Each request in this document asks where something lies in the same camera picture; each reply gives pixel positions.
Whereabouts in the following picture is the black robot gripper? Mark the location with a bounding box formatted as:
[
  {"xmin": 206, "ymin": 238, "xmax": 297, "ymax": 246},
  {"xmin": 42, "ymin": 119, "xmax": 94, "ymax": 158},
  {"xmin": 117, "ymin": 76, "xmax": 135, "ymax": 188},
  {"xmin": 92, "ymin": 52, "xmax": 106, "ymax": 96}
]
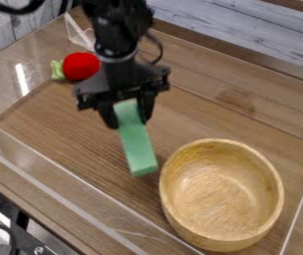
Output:
[{"xmin": 74, "ymin": 62, "xmax": 170, "ymax": 129}]

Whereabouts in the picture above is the green rectangular block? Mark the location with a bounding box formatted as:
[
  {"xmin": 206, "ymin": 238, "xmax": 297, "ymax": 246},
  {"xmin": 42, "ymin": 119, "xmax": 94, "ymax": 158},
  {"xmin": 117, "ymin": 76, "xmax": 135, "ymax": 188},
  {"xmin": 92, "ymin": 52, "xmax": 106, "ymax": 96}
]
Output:
[{"xmin": 115, "ymin": 100, "xmax": 158, "ymax": 176}]

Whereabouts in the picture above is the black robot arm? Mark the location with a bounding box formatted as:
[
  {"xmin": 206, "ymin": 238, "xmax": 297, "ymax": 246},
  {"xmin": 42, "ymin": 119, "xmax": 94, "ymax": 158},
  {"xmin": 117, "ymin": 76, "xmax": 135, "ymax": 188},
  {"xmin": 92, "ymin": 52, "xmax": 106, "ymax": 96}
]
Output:
[{"xmin": 75, "ymin": 0, "xmax": 170, "ymax": 129}]

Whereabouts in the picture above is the brown wooden bowl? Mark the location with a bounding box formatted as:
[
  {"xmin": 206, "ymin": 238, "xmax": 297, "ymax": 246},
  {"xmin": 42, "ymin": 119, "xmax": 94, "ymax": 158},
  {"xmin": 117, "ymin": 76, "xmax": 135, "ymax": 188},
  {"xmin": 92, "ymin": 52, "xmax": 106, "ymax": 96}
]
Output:
[{"xmin": 159, "ymin": 138, "xmax": 285, "ymax": 252}]

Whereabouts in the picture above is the red plush radish toy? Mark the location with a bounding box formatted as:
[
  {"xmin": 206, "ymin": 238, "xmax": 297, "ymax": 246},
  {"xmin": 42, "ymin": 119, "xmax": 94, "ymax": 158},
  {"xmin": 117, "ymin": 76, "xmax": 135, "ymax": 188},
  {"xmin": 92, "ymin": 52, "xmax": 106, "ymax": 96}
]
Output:
[{"xmin": 51, "ymin": 52, "xmax": 102, "ymax": 81}]

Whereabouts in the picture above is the clear acrylic corner bracket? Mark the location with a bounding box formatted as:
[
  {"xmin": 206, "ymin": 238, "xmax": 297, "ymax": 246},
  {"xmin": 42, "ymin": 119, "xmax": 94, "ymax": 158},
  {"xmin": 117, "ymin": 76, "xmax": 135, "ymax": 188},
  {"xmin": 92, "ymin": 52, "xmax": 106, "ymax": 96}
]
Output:
[{"xmin": 64, "ymin": 14, "xmax": 96, "ymax": 52}]

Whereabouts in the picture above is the clear acrylic enclosure wall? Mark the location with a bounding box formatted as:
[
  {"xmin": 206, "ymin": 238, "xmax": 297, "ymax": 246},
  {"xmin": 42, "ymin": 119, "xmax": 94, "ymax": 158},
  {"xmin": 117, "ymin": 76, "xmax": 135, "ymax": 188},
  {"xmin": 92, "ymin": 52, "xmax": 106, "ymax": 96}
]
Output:
[{"xmin": 0, "ymin": 128, "xmax": 203, "ymax": 255}]

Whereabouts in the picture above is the black cable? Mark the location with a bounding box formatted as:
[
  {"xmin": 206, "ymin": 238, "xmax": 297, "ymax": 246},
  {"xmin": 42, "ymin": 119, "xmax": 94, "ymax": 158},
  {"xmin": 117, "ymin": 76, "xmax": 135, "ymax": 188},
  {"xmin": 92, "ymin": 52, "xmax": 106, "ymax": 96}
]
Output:
[{"xmin": 0, "ymin": 0, "xmax": 47, "ymax": 16}]

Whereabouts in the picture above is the black metal table frame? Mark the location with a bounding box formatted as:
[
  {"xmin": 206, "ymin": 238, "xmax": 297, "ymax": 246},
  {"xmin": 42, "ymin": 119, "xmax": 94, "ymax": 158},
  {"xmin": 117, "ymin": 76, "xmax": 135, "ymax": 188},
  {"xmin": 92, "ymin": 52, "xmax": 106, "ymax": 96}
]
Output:
[{"xmin": 11, "ymin": 211, "xmax": 63, "ymax": 255}]

